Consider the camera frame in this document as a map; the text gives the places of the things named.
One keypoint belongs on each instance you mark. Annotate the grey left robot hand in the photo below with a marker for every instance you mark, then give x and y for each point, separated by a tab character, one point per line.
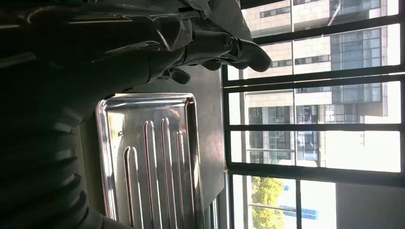
95	47

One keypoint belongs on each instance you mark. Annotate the white electronic weighing scale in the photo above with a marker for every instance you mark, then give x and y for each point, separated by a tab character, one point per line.
152	151

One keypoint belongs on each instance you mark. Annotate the black window frame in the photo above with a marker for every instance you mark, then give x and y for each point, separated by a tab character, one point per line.
316	127

